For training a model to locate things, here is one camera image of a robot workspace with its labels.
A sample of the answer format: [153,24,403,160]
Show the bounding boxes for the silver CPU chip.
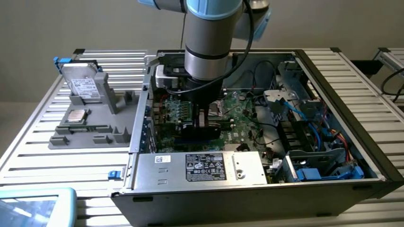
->
[64,109,88,124]

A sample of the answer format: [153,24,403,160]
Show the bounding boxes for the silver chipset heat sink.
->
[224,143,251,152]

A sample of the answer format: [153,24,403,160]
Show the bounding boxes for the black looped cable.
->
[380,68,404,103]

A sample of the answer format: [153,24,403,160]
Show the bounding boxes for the CPU socket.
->
[208,101,228,117]

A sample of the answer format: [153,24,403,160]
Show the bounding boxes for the grey drive cage blue caddy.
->
[281,148,364,183]

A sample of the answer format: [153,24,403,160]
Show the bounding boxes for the metal disk bay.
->
[276,60,325,119]

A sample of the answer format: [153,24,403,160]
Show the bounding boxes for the open black PC case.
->
[109,49,404,224]

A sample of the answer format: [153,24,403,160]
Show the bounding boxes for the grey parts rack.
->
[48,70,140,150]

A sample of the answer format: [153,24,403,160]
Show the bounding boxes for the silver hard disk blue bracket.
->
[53,56,104,99]

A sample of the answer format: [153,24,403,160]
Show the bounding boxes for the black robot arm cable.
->
[167,0,255,93]

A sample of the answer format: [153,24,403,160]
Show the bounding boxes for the red and yellow power wires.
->
[327,128,356,164]

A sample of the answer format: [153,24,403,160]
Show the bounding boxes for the green motherboard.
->
[151,89,273,155]

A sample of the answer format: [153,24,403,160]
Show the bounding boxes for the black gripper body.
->
[184,77,224,110]

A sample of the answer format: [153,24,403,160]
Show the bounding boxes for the silver power supply unit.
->
[131,151,268,190]

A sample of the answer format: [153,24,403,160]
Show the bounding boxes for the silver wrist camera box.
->
[155,64,181,90]

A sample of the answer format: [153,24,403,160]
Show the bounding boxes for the blue data wire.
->
[273,98,331,152]

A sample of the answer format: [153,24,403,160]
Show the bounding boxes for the black graphics card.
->
[180,122,221,141]

